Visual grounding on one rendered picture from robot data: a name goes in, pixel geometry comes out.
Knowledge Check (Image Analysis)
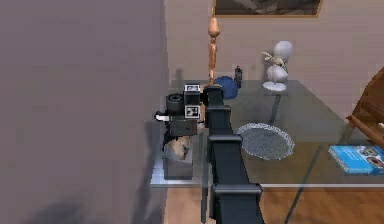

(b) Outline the blue round bowl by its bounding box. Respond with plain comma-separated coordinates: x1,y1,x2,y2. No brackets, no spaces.
213,75,240,100

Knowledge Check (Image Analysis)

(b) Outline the glass top table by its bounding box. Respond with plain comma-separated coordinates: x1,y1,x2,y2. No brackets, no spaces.
149,79,384,224

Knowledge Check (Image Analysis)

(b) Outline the tan bust on grey base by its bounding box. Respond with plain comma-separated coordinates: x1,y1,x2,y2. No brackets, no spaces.
162,134,195,181

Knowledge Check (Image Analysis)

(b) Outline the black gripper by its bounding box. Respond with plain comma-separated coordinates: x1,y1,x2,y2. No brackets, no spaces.
153,93,198,138

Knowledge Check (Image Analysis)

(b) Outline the wood framed wall picture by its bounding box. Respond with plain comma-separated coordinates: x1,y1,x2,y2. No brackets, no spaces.
212,0,324,18

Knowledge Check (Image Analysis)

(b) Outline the white abstract sculpture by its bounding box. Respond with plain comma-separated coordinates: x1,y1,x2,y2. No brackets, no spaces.
260,40,294,92

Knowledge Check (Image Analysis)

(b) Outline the small black bottle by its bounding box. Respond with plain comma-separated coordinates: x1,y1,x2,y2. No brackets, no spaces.
233,65,244,89

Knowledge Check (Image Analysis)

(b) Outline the brown wooden chair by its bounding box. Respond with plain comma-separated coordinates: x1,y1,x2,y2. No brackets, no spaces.
345,65,384,149

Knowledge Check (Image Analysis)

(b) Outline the turned orange wooden post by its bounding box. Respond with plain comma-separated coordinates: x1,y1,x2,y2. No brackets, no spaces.
207,7,221,86

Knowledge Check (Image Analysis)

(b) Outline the grey lace doily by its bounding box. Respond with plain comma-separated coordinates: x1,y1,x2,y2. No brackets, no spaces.
236,122,296,161

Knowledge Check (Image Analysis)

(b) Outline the blue book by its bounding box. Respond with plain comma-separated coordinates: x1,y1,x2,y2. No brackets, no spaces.
327,144,384,176

